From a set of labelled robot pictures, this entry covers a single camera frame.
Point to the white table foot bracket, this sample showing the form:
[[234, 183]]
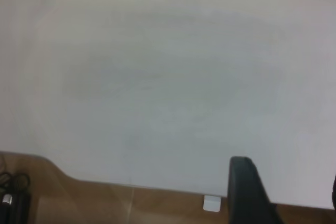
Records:
[[211, 203]]

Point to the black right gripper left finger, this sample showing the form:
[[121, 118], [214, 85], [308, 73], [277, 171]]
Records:
[[246, 195]]

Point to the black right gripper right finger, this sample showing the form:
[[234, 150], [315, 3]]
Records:
[[335, 190]]

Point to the silver metal plug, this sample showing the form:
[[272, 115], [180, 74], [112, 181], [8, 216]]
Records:
[[7, 199]]

